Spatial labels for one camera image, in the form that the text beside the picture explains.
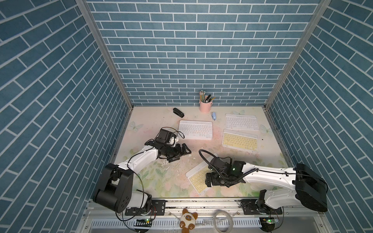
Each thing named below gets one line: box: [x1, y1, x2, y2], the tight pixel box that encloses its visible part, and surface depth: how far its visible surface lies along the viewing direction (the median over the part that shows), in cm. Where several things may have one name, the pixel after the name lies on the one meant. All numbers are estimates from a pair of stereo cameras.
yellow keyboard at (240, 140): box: [221, 128, 259, 153], surface depth 101 cm
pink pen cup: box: [198, 99, 214, 114], surface depth 114 cm
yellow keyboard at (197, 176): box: [185, 161, 213, 196], surface depth 84 cm
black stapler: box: [172, 107, 185, 118], surface depth 117 cm
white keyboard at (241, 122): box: [224, 113, 259, 131], surface depth 113 cm
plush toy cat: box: [179, 207, 199, 233], surface depth 69 cm
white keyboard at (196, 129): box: [178, 120, 213, 140], surface depth 105 cm
